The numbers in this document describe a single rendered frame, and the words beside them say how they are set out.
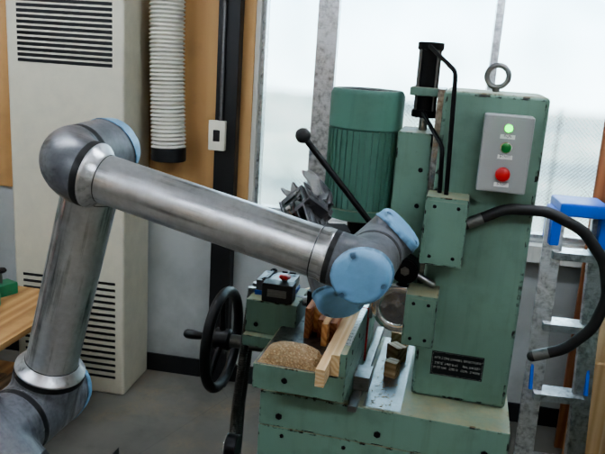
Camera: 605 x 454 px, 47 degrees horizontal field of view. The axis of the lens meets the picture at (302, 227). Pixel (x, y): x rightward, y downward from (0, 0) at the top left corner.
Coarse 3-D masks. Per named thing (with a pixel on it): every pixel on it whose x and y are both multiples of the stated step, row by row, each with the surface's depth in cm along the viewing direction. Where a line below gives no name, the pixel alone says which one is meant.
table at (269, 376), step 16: (304, 320) 180; (256, 336) 176; (272, 336) 176; (288, 336) 170; (368, 336) 187; (256, 368) 154; (272, 368) 153; (288, 368) 152; (352, 368) 160; (256, 384) 155; (272, 384) 154; (288, 384) 153; (304, 384) 152; (336, 384) 150; (336, 400) 151
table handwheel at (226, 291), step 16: (224, 288) 184; (224, 304) 183; (240, 304) 196; (208, 320) 175; (224, 320) 185; (240, 320) 198; (208, 336) 174; (224, 336) 185; (240, 336) 186; (208, 352) 174; (208, 368) 175; (224, 368) 195; (208, 384) 178; (224, 384) 189
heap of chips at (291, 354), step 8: (272, 344) 158; (280, 344) 156; (288, 344) 156; (296, 344) 156; (304, 344) 157; (264, 352) 157; (272, 352) 155; (280, 352) 154; (288, 352) 154; (296, 352) 154; (304, 352) 154; (312, 352) 155; (320, 352) 158; (264, 360) 155; (272, 360) 154; (280, 360) 154; (288, 360) 153; (296, 360) 153; (304, 360) 153; (312, 360) 153; (320, 360) 156; (304, 368) 152; (312, 368) 152
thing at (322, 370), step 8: (344, 320) 172; (344, 328) 166; (336, 336) 161; (336, 344) 157; (328, 352) 152; (328, 360) 148; (320, 368) 144; (328, 368) 147; (320, 376) 144; (328, 376) 149; (320, 384) 144
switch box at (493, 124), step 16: (496, 128) 142; (528, 128) 140; (496, 144) 143; (512, 144) 142; (528, 144) 141; (480, 160) 144; (496, 160) 143; (512, 160) 142; (528, 160) 142; (480, 176) 145; (512, 176) 143; (512, 192) 144
